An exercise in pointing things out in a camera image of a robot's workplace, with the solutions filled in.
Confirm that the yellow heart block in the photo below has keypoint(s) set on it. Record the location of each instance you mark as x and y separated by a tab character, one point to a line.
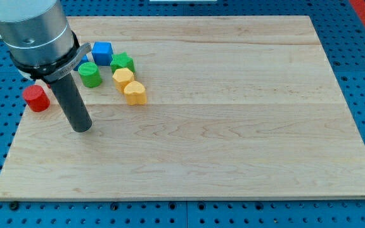
135	93

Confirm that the green cylinder block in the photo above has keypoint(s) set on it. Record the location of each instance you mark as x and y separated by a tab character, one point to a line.
90	75

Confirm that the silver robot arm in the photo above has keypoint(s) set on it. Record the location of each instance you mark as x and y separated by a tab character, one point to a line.
43	46

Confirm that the yellow hexagon block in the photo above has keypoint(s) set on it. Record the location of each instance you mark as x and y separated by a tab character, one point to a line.
121	78

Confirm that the blue cube block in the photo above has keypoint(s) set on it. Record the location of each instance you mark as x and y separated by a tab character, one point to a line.
102	53

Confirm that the wooden board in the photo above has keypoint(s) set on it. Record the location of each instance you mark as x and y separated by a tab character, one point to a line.
240	108

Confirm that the black clamp ring mount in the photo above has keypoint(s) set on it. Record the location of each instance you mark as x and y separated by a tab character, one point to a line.
56	70

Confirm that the green star block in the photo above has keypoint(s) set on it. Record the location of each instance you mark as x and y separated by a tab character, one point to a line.
122	60

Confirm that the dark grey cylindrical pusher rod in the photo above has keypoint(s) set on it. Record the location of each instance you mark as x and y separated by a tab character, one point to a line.
67	94

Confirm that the small blue block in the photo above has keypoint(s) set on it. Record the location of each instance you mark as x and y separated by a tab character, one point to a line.
84	59

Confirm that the red cylinder block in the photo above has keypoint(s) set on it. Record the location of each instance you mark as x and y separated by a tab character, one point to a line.
36	98

